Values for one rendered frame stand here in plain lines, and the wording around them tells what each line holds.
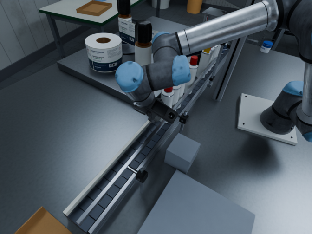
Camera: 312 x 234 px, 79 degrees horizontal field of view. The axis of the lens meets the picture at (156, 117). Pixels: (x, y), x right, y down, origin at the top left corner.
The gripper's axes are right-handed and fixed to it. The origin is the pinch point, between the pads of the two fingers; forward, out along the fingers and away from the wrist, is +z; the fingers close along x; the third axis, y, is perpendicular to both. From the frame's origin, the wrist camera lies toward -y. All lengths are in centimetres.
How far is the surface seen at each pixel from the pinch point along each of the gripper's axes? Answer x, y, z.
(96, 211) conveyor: 38.0, -2.1, -15.9
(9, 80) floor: 24, 231, 93
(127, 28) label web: -46, 54, 16
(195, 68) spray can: -29.2, -1.4, 4.6
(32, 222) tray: 50, 13, -19
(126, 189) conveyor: 29.4, -4.9, -9.5
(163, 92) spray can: -7.9, 1.3, -8.3
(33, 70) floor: -3, 228, 109
